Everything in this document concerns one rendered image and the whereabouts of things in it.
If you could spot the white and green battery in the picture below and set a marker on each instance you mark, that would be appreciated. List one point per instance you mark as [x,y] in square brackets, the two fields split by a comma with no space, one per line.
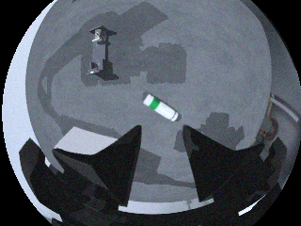
[160,106]

